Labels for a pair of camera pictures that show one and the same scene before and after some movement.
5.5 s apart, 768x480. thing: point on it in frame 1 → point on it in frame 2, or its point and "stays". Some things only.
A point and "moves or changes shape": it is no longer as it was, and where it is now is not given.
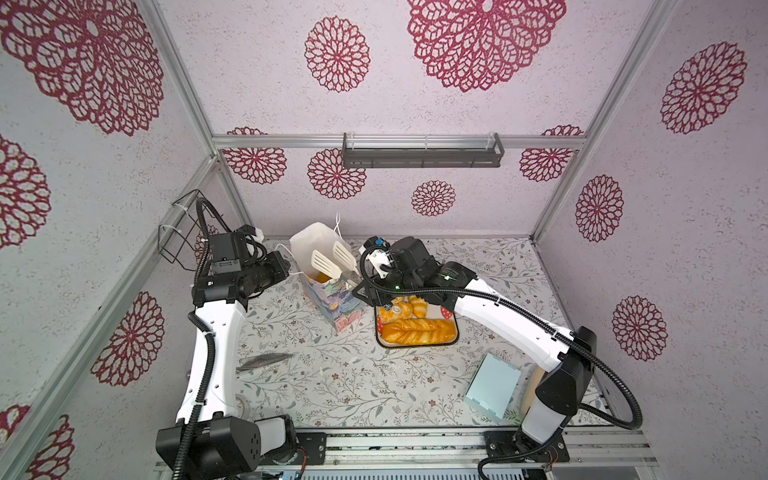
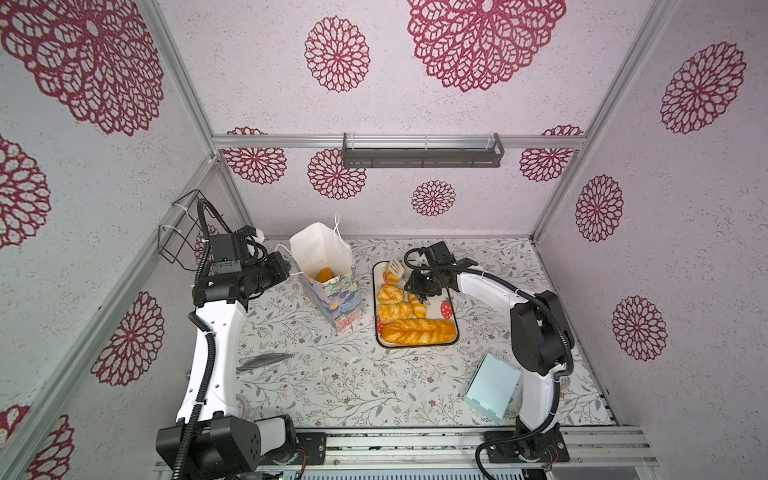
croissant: [322, 278] stays
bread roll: [419, 306] stays
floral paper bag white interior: [335, 296] stays
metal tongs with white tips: [338, 264] moves or changes shape
